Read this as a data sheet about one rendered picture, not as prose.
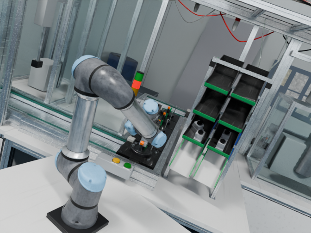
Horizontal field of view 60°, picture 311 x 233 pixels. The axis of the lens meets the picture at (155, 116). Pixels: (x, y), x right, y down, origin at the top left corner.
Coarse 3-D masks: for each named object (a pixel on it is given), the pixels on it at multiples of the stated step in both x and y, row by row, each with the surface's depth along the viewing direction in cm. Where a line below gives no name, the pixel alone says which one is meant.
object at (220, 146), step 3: (219, 141) 150; (222, 141) 149; (225, 141) 149; (219, 144) 149; (222, 144) 149; (225, 144) 149; (216, 147) 150; (219, 147) 150; (222, 147) 150; (219, 150) 150; (222, 150) 149
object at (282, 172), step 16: (272, 112) 241; (304, 112) 199; (272, 128) 224; (288, 128) 204; (304, 128) 202; (256, 144) 248; (288, 144) 207; (304, 144) 205; (256, 160) 229; (272, 160) 213; (288, 160) 210; (272, 176) 216; (288, 176) 213; (304, 176) 211; (304, 192) 214
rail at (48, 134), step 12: (24, 120) 161; (36, 120) 162; (24, 132) 163; (36, 132) 161; (48, 132) 160; (60, 132) 159; (60, 144) 160; (96, 156) 157; (120, 156) 157; (144, 168) 155; (132, 180) 156; (144, 180) 154; (156, 180) 153
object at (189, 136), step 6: (192, 120) 160; (204, 120) 169; (216, 120) 159; (204, 126) 165; (210, 126) 165; (186, 132) 158; (192, 132) 159; (210, 132) 157; (186, 138) 153; (192, 138) 155; (204, 138) 157; (198, 144) 152; (204, 144) 152
